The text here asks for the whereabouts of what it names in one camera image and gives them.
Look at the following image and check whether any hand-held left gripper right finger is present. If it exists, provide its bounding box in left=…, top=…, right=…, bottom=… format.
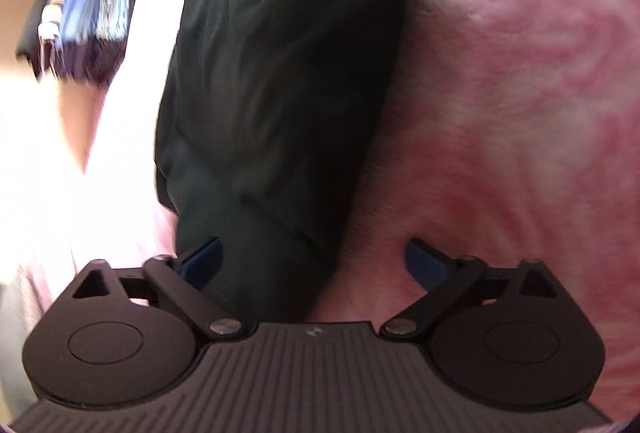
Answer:
left=380, top=238, right=568, bottom=340

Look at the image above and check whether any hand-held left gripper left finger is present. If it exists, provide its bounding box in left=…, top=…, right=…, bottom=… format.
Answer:
left=62, top=237, right=246, bottom=341

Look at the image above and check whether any dark teal long-sleeved shirt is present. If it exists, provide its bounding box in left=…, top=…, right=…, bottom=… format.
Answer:
left=154, top=0, right=431, bottom=324

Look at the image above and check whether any stack of folded clothes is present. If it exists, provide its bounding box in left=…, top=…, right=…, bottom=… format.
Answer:
left=15, top=0, right=138, bottom=86

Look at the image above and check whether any pink floral bed blanket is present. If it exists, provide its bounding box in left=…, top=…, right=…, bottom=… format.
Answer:
left=0, top=0, right=640, bottom=414

